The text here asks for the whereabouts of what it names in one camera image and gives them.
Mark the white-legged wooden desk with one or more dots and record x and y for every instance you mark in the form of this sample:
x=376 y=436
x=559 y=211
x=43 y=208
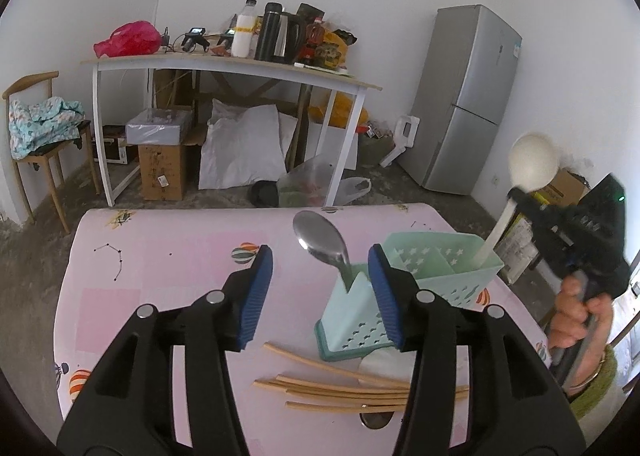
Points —
x=150 y=63

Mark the person's right hand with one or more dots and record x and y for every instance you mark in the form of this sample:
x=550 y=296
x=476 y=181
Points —
x=570 y=321

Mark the white sack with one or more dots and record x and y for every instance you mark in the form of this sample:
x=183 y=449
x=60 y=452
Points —
x=240 y=146

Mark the dark green bag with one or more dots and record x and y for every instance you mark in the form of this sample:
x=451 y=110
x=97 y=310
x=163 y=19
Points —
x=375 y=151

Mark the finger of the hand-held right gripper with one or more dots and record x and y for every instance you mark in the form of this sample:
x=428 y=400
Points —
x=522 y=198

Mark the white plastic bottle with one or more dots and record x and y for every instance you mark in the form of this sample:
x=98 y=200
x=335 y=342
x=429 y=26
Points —
x=242 y=36

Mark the wooden chair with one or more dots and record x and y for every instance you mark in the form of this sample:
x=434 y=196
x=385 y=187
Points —
x=56 y=196

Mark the patterned light blue cloth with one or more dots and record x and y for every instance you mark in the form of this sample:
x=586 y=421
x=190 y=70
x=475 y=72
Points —
x=40 y=121

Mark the black thermos flask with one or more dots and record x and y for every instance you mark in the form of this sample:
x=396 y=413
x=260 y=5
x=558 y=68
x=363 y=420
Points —
x=267 y=36

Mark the silver refrigerator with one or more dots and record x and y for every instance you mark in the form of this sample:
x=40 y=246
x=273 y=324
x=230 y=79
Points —
x=465 y=86

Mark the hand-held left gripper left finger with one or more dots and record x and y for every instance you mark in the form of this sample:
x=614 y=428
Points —
x=257 y=296

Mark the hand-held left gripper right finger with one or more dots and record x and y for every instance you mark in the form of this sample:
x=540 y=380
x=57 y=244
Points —
x=385 y=296

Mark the pile of snack packets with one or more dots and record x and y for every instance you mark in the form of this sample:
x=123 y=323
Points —
x=325 y=51

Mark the black device with screen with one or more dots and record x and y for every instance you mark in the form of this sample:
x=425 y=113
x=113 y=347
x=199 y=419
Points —
x=192 y=38
x=227 y=38

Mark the red plastic bag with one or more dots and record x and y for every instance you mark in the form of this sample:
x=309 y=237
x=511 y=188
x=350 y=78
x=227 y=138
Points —
x=130 y=38

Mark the yellow green rice sack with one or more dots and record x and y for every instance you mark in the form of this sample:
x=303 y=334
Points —
x=515 y=241

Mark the yellow plastic bag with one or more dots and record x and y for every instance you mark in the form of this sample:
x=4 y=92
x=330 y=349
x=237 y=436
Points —
x=340 y=108

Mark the clear plastic bag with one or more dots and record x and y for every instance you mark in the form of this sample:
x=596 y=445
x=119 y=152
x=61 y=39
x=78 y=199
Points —
x=305 y=181

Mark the pink printed tablecloth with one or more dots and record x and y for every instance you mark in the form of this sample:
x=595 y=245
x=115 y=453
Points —
x=175 y=256

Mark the person's right forearm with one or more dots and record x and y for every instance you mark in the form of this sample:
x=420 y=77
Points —
x=600 y=391

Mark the black bundle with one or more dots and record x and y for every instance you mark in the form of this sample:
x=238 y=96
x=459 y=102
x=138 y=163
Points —
x=262 y=193

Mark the mint green utensil holder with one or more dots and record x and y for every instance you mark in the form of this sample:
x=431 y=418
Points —
x=350 y=321

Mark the large white ladle spoon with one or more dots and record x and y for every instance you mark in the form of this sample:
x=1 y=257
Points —
x=532 y=161

